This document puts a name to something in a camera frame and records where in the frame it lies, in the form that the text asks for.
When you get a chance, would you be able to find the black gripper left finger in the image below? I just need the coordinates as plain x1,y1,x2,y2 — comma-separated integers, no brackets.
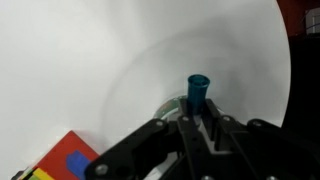
84,98,208,180

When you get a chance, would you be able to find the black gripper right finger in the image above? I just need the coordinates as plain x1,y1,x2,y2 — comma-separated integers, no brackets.
201,98,320,180

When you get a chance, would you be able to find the teal and white marker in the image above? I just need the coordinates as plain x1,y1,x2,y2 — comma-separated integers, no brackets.
187,73,211,116

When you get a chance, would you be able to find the red box with blue label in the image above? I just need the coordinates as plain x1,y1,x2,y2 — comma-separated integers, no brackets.
11,130,100,180

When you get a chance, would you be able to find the orange ribbed object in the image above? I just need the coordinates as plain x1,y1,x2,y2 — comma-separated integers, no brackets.
275,0,320,38

